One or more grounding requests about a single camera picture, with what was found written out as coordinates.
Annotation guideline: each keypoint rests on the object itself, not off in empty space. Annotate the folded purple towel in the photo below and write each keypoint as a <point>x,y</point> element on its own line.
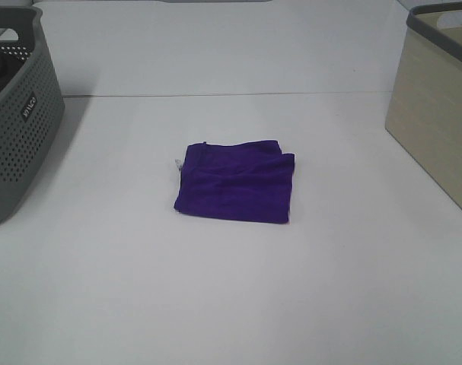
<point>244,182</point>

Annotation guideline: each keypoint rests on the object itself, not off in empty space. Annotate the beige basket with grey rim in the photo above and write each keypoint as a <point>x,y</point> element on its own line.
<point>425,111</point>

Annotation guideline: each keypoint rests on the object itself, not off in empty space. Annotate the grey perforated plastic basket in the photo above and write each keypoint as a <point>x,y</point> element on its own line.
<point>31,106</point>

